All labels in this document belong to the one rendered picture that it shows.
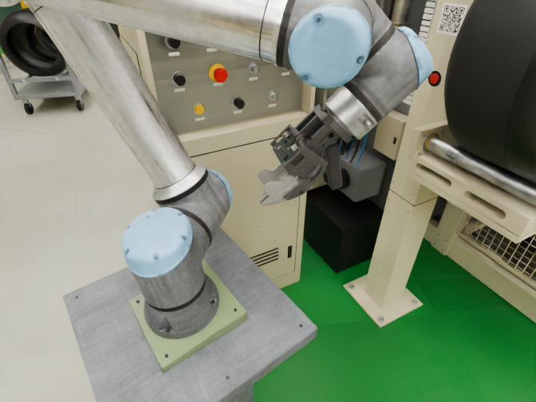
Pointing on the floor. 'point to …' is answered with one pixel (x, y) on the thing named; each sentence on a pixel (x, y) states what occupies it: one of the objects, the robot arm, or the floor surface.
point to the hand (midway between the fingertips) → (267, 200)
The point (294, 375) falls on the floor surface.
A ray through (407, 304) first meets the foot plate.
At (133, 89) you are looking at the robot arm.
